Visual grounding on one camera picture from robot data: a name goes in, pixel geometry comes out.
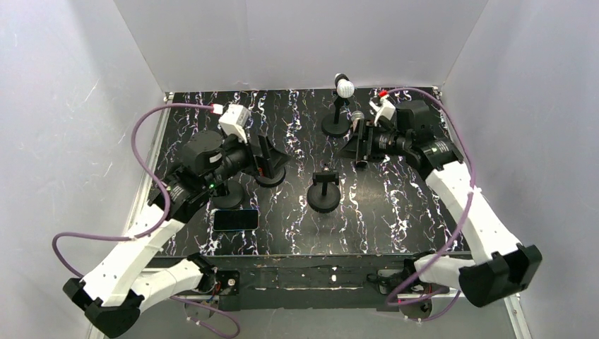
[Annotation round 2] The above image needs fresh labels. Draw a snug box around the black phone stand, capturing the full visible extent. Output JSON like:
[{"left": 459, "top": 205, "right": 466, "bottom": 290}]
[
  {"left": 210, "top": 180, "right": 245, "bottom": 209},
  {"left": 254, "top": 166, "right": 286, "bottom": 188}
]

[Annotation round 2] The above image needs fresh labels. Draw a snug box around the aluminium frame rail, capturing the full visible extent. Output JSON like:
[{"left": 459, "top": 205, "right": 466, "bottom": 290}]
[{"left": 88, "top": 92, "right": 521, "bottom": 339}]

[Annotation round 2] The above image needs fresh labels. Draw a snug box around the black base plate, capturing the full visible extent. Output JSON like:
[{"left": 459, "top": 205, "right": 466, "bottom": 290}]
[{"left": 170, "top": 252, "right": 462, "bottom": 312}]

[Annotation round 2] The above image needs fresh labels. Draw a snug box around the black phone blue edge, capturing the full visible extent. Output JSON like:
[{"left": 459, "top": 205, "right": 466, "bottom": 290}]
[{"left": 213, "top": 209, "right": 259, "bottom": 232}]

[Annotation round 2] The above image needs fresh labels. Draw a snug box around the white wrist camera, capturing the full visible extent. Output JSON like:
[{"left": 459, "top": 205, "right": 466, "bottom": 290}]
[
  {"left": 369, "top": 90, "right": 396, "bottom": 126},
  {"left": 218, "top": 104, "right": 250, "bottom": 144}
]

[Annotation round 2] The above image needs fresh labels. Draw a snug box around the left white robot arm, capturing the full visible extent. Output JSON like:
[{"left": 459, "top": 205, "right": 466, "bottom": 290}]
[{"left": 63, "top": 131, "right": 290, "bottom": 338}]

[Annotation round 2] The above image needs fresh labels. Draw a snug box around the black microphone stand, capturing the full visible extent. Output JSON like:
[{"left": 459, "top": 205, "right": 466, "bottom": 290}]
[{"left": 321, "top": 96, "right": 350, "bottom": 138}]

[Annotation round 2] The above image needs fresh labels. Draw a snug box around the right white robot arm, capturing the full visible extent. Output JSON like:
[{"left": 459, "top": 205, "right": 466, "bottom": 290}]
[{"left": 339, "top": 100, "right": 542, "bottom": 307}]

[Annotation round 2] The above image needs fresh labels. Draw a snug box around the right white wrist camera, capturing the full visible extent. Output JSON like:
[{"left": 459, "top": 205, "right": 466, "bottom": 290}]
[{"left": 369, "top": 90, "right": 396, "bottom": 126}]

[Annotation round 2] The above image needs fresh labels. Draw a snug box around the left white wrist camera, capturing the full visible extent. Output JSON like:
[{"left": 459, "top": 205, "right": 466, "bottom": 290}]
[{"left": 218, "top": 104, "right": 250, "bottom": 144}]

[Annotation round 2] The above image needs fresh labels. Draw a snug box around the white microphone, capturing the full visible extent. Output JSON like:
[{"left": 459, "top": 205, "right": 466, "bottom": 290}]
[{"left": 334, "top": 73, "right": 355, "bottom": 99}]

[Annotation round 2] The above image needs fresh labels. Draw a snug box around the black phone stand front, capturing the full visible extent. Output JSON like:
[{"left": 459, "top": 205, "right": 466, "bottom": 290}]
[{"left": 210, "top": 180, "right": 245, "bottom": 209}]

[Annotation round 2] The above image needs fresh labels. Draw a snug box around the glitter microphone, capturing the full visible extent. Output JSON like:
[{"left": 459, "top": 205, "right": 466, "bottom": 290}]
[{"left": 350, "top": 111, "right": 368, "bottom": 168}]

